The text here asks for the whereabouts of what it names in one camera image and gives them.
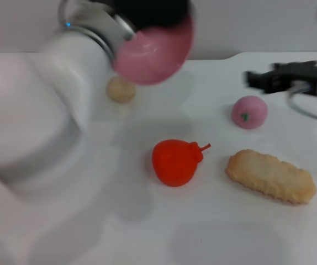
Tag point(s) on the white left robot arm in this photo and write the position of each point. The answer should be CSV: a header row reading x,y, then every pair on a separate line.
x,y
23,124

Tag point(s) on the orange toy fruit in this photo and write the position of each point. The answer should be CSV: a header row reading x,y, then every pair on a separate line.
x,y
175,163

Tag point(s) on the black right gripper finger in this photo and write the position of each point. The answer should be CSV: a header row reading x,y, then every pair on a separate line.
x,y
256,80

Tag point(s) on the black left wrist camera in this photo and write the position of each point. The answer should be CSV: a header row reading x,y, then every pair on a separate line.
x,y
153,11

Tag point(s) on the pink toy peach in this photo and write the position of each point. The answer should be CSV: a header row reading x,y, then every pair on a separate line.
x,y
251,111

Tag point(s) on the long golden toast bread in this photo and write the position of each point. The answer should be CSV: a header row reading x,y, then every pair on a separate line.
x,y
271,176

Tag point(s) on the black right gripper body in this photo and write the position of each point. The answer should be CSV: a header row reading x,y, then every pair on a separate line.
x,y
296,76

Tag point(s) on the pink plastic bowl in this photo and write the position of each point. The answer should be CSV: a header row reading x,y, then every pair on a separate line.
x,y
153,55

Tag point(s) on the beige round bun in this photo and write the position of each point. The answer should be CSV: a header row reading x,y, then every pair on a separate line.
x,y
120,90

